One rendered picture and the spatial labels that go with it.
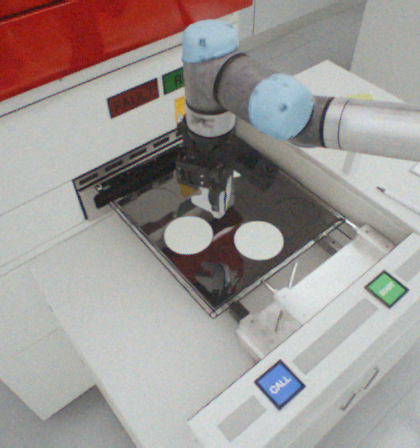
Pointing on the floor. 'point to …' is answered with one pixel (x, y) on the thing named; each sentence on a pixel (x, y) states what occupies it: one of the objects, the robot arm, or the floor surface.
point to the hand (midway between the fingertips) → (222, 213)
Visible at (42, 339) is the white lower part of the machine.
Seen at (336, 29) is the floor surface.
